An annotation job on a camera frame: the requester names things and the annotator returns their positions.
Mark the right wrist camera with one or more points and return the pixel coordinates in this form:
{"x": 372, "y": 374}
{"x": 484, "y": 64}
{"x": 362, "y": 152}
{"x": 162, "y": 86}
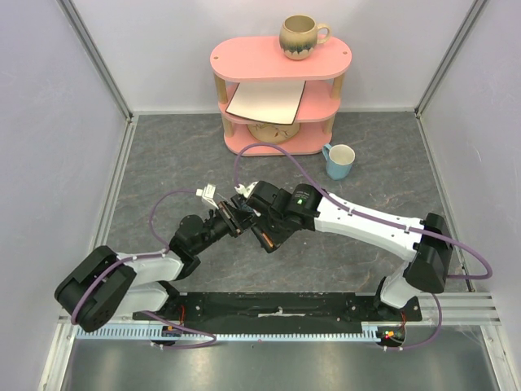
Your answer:
{"x": 245, "y": 191}

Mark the beige ceramic mug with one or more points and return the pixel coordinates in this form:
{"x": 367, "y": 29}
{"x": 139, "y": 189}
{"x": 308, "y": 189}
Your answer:
{"x": 300, "y": 34}

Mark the white cable duct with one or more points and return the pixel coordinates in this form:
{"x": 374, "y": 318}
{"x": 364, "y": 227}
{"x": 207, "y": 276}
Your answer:
{"x": 160, "y": 333}

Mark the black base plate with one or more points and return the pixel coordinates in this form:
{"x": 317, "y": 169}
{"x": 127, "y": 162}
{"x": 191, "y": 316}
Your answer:
{"x": 220, "y": 312}

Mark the white square plate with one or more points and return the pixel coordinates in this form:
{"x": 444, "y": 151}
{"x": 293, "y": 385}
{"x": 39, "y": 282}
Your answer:
{"x": 275, "y": 102}

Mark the black remote control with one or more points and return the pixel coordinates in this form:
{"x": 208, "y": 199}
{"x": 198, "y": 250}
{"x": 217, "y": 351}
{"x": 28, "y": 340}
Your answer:
{"x": 258, "y": 226}

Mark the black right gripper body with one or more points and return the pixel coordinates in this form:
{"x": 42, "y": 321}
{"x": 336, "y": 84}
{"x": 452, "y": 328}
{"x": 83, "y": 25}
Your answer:
{"x": 265, "y": 236}

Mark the light blue mug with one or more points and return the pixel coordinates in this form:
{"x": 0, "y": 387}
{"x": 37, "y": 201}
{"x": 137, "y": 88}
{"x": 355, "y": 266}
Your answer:
{"x": 339, "y": 160}

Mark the orange battery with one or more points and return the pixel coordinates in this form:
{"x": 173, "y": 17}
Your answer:
{"x": 267, "y": 241}

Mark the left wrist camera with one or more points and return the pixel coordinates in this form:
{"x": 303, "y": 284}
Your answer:
{"x": 207, "y": 194}

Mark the beige bird-painted bowl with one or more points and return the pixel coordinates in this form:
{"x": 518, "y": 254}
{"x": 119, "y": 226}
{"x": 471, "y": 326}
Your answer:
{"x": 273, "y": 133}

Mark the pink three-tier shelf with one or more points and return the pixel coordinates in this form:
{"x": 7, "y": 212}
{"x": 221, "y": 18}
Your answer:
{"x": 245, "y": 59}

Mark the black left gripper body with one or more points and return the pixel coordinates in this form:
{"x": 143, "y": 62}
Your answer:
{"x": 230, "y": 219}

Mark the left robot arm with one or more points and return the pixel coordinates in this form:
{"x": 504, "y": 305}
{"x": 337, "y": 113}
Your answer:
{"x": 107, "y": 284}

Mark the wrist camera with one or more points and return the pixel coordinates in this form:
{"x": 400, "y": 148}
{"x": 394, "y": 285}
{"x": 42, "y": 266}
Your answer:
{"x": 207, "y": 194}
{"x": 245, "y": 191}

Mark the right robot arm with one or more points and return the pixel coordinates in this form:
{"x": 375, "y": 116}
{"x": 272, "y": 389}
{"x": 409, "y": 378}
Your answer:
{"x": 426, "y": 257}

